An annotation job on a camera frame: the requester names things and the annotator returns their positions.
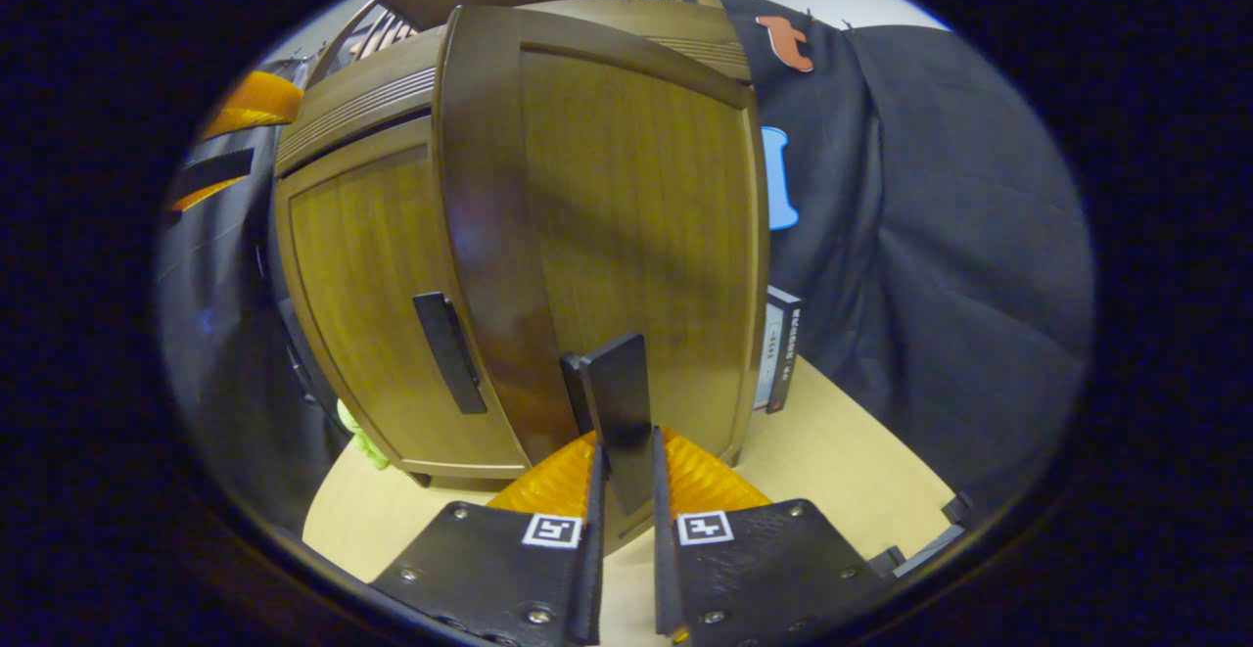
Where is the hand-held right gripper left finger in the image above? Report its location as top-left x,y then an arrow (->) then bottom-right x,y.
370,430 -> 610,647

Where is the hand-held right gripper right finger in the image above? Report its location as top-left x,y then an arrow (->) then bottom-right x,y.
651,427 -> 887,646

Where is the wooden shoe cabinet door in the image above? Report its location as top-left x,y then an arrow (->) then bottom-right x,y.
434,4 -> 771,555
274,116 -> 530,482

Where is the black and white book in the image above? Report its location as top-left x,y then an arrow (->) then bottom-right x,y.
752,285 -> 804,415

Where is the green toy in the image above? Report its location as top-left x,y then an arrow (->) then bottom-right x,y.
337,397 -> 393,472

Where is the black backdrop cloth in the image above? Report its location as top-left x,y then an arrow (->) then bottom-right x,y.
155,0 -> 1095,531

